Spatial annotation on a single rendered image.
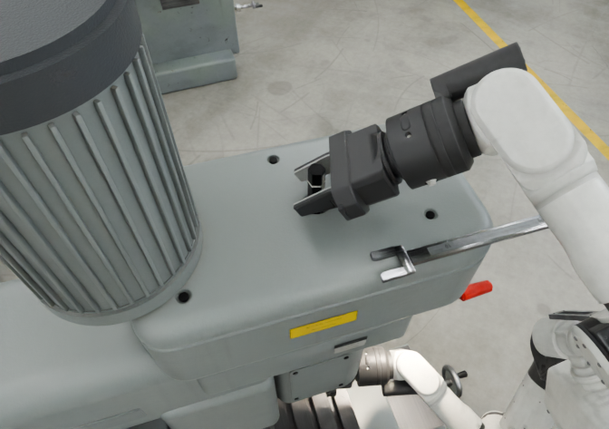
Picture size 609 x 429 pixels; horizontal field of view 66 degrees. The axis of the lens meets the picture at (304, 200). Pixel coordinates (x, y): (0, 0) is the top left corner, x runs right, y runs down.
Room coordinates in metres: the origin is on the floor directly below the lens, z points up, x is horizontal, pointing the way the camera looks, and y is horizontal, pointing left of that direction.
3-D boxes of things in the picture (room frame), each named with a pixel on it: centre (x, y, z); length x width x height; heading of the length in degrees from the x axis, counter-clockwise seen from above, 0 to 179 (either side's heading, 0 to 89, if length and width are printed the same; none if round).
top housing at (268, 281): (0.37, 0.00, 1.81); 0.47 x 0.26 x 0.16; 107
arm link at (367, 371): (0.38, -0.11, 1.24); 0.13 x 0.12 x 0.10; 3
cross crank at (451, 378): (0.52, -0.49, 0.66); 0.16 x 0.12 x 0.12; 107
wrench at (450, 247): (0.31, -0.20, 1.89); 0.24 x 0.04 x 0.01; 107
